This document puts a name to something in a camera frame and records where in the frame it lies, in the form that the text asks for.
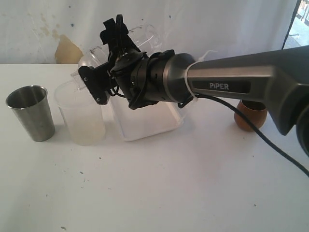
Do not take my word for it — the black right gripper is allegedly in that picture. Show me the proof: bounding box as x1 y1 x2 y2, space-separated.
100 14 151 110

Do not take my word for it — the clear dome shaker lid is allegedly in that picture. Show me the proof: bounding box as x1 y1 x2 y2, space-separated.
70 45 109 91

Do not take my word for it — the stainless steel cup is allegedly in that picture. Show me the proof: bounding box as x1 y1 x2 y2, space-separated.
5 85 55 142

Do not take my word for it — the brown wooden cup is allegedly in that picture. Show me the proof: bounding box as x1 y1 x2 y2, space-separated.
234 100 268 132

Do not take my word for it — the clear plastic shaker body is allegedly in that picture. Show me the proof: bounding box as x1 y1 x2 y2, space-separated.
129 24 162 55

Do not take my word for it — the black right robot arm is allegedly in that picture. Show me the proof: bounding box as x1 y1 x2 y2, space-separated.
100 15 309 152

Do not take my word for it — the translucent plastic measuring cup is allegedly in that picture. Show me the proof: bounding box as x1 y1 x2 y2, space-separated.
54 81 106 146

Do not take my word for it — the white rectangular tray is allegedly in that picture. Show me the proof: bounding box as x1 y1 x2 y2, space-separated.
110 97 187 142

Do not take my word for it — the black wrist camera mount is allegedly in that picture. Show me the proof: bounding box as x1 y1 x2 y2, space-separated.
78 62 116 105

